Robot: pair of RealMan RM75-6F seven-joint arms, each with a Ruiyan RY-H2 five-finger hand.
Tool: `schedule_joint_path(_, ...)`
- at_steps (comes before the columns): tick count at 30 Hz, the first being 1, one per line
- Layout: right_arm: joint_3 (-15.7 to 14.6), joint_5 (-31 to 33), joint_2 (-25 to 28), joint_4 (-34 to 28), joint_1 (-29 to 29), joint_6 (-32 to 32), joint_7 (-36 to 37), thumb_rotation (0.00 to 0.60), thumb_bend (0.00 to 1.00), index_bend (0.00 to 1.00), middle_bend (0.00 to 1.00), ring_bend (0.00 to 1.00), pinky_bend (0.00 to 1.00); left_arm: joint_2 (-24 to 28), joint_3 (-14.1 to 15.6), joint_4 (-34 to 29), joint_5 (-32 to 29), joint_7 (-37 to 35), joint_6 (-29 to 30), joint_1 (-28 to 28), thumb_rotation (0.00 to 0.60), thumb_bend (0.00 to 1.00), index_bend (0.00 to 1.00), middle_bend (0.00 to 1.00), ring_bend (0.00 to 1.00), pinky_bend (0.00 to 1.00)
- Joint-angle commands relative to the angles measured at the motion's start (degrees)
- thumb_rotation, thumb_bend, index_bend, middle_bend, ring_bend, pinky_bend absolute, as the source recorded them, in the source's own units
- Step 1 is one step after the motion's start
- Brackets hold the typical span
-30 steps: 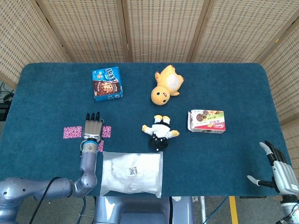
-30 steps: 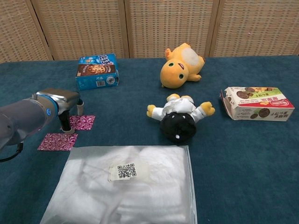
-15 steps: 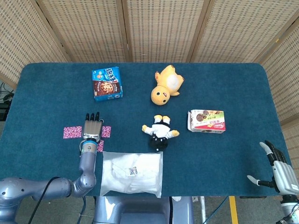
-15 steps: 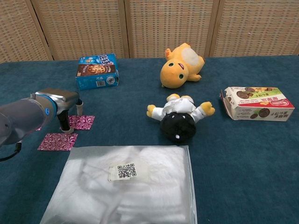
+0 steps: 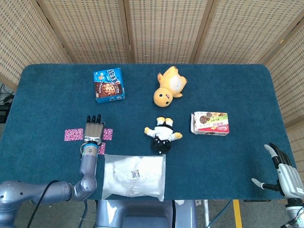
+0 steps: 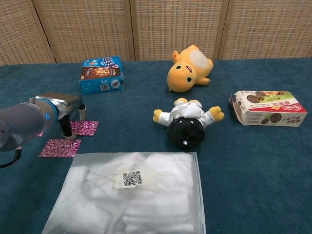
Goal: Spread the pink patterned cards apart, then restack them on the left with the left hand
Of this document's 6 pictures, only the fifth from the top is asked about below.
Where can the yellow plush animal toy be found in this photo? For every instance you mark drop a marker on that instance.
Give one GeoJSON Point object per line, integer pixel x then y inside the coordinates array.
{"type": "Point", "coordinates": [164, 95]}

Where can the blue chocolate cookie box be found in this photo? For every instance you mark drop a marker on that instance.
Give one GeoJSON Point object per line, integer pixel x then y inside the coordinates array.
{"type": "Point", "coordinates": [108, 83]}

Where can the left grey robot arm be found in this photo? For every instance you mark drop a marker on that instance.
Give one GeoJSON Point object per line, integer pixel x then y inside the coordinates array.
{"type": "Point", "coordinates": [89, 166]}

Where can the black equipment box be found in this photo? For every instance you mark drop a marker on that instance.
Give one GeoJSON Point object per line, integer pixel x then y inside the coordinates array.
{"type": "Point", "coordinates": [3, 114]}

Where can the woven rattan folding screen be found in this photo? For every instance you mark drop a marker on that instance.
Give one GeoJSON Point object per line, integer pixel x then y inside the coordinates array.
{"type": "Point", "coordinates": [166, 31]}

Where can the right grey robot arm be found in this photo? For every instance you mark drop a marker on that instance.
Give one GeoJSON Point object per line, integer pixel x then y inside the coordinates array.
{"type": "Point", "coordinates": [293, 209]}

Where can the white metal table leg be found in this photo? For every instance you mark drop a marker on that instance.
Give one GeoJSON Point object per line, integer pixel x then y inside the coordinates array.
{"type": "Point", "coordinates": [206, 213]}

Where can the blue felt table cover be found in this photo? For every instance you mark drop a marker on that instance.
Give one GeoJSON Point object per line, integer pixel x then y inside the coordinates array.
{"type": "Point", "coordinates": [59, 107]}

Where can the clear bag with white cloth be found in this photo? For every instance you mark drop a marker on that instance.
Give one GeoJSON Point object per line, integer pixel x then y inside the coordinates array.
{"type": "Point", "coordinates": [133, 175]}

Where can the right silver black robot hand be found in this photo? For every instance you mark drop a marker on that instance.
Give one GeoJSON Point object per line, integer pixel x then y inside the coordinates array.
{"type": "Point", "coordinates": [291, 180]}

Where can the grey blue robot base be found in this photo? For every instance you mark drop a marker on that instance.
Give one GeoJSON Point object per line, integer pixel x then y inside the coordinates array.
{"type": "Point", "coordinates": [142, 213]}

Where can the black white plush toy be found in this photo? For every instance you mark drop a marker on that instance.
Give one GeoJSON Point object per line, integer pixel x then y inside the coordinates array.
{"type": "Point", "coordinates": [162, 133]}

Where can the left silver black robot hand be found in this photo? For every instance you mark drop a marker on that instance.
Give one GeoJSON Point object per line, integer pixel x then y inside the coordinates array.
{"type": "Point", "coordinates": [93, 131]}

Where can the white red biscuit box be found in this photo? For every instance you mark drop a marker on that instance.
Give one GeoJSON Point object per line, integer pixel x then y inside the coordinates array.
{"type": "Point", "coordinates": [211, 123]}

